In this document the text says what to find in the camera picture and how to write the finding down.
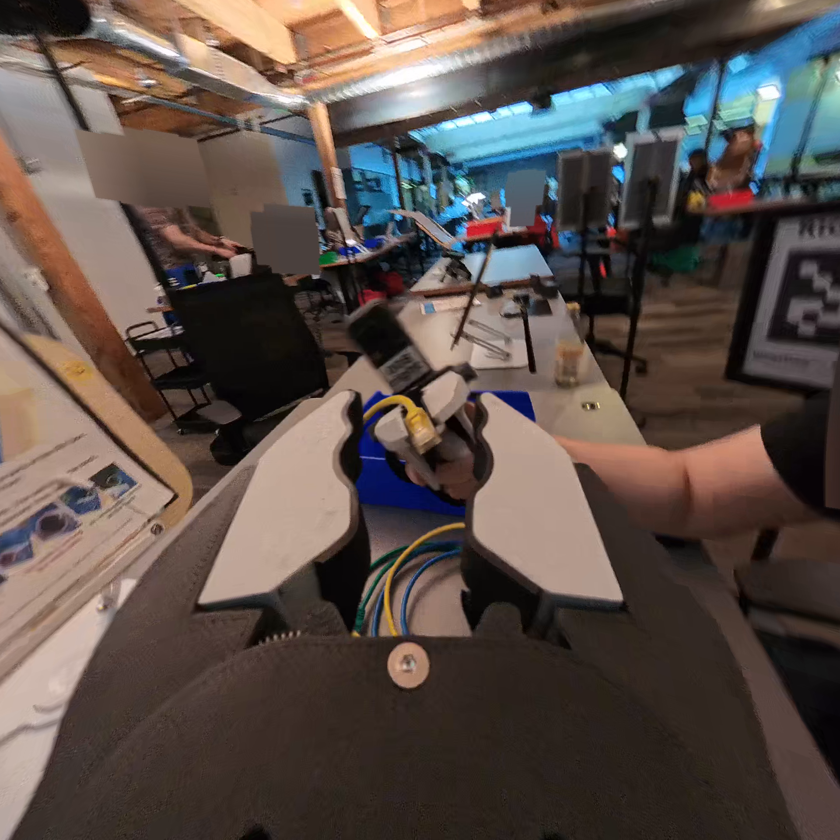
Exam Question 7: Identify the person's right forearm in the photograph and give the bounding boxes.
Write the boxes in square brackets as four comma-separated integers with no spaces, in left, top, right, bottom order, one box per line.
[554,394,840,542]

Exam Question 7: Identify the yellow ethernet cable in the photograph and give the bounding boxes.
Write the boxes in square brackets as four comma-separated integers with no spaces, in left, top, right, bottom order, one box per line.
[352,394,468,639]

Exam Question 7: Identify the silver ventilation ductwork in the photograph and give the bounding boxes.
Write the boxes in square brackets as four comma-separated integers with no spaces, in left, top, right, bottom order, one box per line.
[85,13,312,116]

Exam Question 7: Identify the green ethernet cable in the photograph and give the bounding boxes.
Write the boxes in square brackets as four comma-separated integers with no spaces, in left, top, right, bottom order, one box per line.
[356,541,462,635]

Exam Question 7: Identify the wooden support post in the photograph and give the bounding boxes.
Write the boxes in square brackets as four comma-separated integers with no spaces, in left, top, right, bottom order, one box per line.
[307,101,347,211]

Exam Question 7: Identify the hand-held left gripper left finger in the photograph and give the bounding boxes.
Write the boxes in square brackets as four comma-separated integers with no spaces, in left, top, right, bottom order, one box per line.
[197,390,371,636]

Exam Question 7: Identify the grey panel on stand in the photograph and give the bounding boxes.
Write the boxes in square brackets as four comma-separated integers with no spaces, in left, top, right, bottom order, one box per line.
[619,128,688,395]
[556,147,616,342]

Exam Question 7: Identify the blue plastic bin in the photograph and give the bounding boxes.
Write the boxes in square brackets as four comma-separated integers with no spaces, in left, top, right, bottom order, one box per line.
[357,390,536,516]

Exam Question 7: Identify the black rolling cart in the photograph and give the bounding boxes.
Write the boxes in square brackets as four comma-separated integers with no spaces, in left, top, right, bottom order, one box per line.
[125,322,212,434]

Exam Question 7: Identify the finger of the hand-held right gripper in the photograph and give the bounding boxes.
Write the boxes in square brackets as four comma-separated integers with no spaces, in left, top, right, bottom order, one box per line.
[423,373,471,429]
[373,409,429,462]

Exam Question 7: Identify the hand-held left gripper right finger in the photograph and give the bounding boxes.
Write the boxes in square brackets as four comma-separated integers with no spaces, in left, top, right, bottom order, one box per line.
[459,392,624,641]

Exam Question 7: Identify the blue ethernet cable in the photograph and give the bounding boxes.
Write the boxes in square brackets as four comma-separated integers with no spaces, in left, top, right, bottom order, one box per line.
[371,548,463,637]

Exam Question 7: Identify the printed instruction sheet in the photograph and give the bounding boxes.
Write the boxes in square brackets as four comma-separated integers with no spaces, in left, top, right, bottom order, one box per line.
[0,322,178,651]

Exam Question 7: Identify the framed black white marker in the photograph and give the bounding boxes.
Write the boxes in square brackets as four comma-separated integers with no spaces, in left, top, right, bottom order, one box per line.
[725,203,840,395]

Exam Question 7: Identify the black handled tool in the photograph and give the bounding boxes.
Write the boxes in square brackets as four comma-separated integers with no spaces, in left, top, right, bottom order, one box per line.
[515,295,547,376]

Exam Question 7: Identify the black board on white stand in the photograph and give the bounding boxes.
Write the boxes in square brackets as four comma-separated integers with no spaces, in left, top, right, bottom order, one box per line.
[449,239,531,370]

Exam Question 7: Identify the person's right hand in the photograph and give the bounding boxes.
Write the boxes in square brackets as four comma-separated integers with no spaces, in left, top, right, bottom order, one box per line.
[406,400,492,501]

